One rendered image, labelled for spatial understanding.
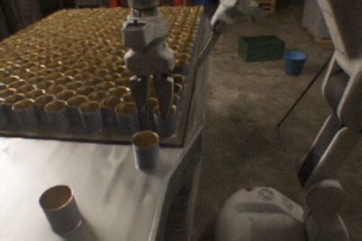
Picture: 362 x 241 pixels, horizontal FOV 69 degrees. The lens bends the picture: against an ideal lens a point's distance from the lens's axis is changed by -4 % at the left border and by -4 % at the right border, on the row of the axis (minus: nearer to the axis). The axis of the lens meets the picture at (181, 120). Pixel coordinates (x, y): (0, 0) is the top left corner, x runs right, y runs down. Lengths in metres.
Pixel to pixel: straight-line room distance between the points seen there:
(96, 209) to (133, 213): 0.09
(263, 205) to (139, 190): 1.05
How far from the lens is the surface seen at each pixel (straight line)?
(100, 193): 0.70
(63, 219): 0.62
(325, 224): 1.41
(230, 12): 0.87
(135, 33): 0.48
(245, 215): 1.63
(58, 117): 0.94
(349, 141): 1.16
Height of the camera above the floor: 1.57
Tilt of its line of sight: 33 degrees down
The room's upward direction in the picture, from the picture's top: 2 degrees counter-clockwise
